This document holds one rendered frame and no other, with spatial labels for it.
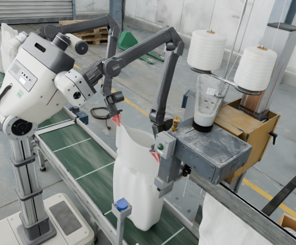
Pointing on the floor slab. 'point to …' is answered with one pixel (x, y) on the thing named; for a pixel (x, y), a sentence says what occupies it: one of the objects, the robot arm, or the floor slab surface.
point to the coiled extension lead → (99, 117)
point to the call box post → (119, 232)
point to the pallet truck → (130, 42)
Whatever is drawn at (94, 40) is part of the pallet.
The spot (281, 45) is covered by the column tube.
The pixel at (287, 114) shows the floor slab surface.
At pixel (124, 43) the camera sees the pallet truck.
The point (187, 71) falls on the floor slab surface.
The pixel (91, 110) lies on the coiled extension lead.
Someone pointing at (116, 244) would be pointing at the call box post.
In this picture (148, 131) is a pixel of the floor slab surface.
